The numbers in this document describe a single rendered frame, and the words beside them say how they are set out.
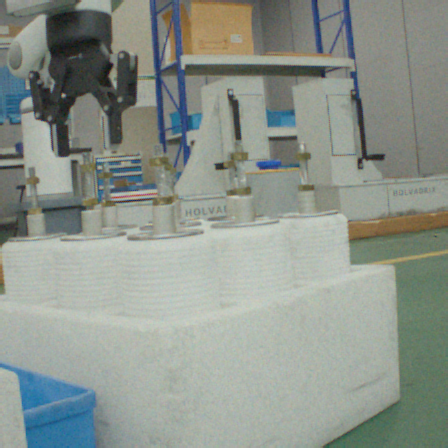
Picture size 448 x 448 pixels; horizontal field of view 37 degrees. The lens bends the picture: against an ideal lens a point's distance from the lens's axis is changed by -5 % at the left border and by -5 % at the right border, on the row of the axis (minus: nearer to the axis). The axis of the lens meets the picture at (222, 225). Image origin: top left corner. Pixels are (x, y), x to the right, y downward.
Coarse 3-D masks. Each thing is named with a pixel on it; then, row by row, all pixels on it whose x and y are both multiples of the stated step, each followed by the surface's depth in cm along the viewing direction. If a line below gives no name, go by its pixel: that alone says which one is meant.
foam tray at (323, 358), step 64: (0, 320) 78; (64, 320) 69; (128, 320) 64; (192, 320) 62; (256, 320) 66; (320, 320) 74; (384, 320) 84; (128, 384) 63; (192, 384) 60; (256, 384) 66; (320, 384) 74; (384, 384) 84
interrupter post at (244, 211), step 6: (234, 198) 77; (240, 198) 76; (246, 198) 76; (252, 198) 77; (234, 204) 77; (240, 204) 76; (246, 204) 76; (252, 204) 77; (234, 210) 77; (240, 210) 76; (246, 210) 76; (252, 210) 77; (240, 216) 76; (246, 216) 76; (252, 216) 77; (240, 222) 76
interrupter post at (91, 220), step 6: (96, 210) 76; (84, 216) 76; (90, 216) 75; (96, 216) 76; (84, 222) 76; (90, 222) 75; (96, 222) 76; (84, 228) 76; (90, 228) 75; (96, 228) 76; (84, 234) 76; (90, 234) 76; (96, 234) 76; (102, 234) 77
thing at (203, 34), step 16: (192, 16) 591; (208, 16) 597; (224, 16) 605; (240, 16) 612; (192, 32) 592; (208, 32) 599; (224, 32) 606; (240, 32) 614; (192, 48) 592; (208, 48) 599; (224, 48) 606; (240, 48) 614
